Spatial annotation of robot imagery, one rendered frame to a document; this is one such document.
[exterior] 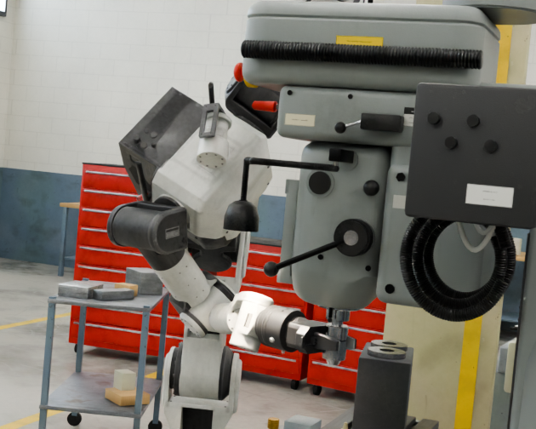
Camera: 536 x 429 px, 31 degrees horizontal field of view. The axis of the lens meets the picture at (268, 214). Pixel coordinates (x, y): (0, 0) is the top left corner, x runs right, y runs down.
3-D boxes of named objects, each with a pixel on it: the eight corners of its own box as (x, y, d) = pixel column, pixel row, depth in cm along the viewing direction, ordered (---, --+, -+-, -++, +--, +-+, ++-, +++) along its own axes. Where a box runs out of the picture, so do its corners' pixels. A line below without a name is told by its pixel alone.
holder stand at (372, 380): (350, 437, 227) (358, 351, 226) (358, 414, 249) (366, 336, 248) (402, 443, 225) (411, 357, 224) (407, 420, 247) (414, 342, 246)
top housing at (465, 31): (230, 80, 189) (238, -3, 189) (278, 94, 214) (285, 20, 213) (474, 94, 172) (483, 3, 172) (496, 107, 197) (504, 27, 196)
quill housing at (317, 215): (277, 303, 190) (293, 138, 188) (312, 294, 209) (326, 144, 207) (373, 317, 183) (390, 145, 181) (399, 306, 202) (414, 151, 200)
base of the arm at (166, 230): (114, 260, 224) (99, 217, 219) (150, 231, 233) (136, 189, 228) (163, 270, 216) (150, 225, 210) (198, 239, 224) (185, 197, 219)
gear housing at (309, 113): (273, 136, 187) (277, 83, 187) (314, 143, 210) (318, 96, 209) (447, 150, 175) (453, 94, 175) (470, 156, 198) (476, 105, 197)
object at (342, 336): (316, 357, 196) (320, 328, 196) (332, 355, 200) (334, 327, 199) (335, 362, 193) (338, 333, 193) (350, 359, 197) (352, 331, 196)
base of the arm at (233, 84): (210, 105, 240) (219, 105, 229) (240, 63, 241) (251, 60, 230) (259, 141, 244) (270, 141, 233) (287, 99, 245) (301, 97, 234)
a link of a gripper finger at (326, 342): (339, 354, 193) (314, 347, 197) (340, 338, 192) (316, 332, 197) (333, 354, 192) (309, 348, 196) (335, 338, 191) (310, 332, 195)
